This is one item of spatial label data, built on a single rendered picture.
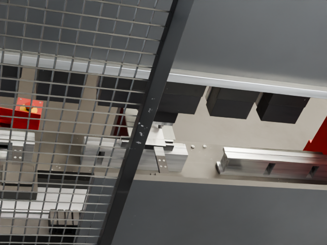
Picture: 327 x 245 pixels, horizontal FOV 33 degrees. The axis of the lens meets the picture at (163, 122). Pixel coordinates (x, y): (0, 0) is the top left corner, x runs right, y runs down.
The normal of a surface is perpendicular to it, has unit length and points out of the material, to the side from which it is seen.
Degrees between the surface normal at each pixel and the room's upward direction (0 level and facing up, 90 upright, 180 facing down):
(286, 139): 0
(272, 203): 90
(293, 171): 90
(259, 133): 0
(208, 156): 0
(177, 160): 90
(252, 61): 90
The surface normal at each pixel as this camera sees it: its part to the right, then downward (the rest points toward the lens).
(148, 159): 0.18, 0.66
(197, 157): 0.26, -0.74
